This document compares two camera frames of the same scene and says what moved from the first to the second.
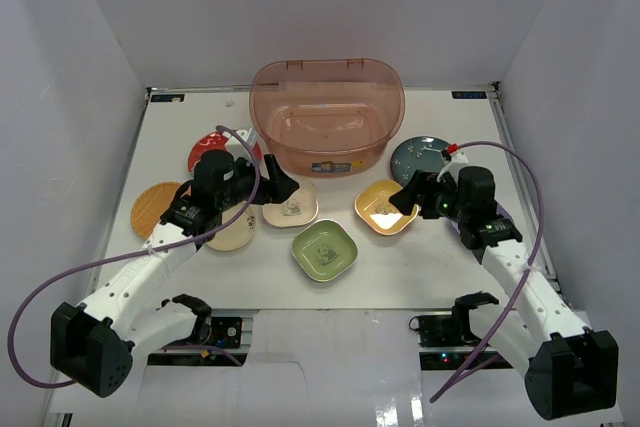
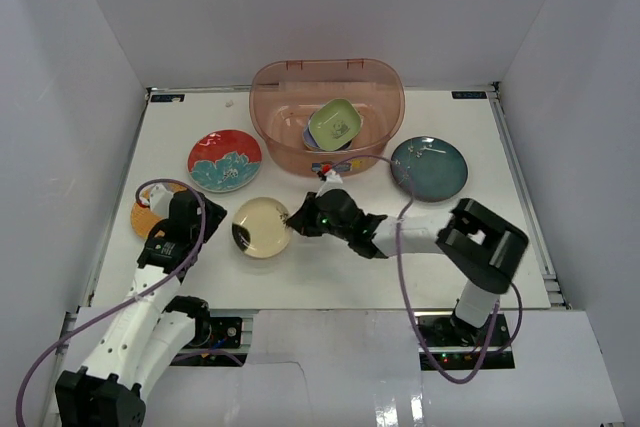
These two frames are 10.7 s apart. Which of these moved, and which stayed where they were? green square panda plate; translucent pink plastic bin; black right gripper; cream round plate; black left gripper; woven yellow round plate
Moved: cream round plate; black left gripper; black right gripper; green square panda plate
Stayed: translucent pink plastic bin; woven yellow round plate
